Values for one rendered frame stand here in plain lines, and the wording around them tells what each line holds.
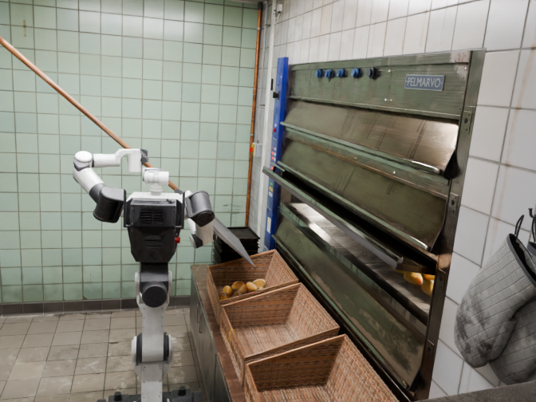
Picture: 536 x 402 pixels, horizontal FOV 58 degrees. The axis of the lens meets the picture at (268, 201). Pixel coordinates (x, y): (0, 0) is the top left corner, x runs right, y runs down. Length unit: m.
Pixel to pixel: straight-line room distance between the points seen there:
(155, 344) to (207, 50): 2.40
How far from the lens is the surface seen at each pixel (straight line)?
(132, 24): 4.06
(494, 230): 1.53
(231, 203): 4.25
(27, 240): 4.32
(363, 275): 2.22
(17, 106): 4.13
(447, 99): 1.75
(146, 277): 2.37
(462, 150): 1.65
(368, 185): 2.19
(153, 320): 2.56
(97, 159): 2.61
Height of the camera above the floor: 1.95
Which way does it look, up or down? 13 degrees down
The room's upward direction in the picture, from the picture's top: 4 degrees clockwise
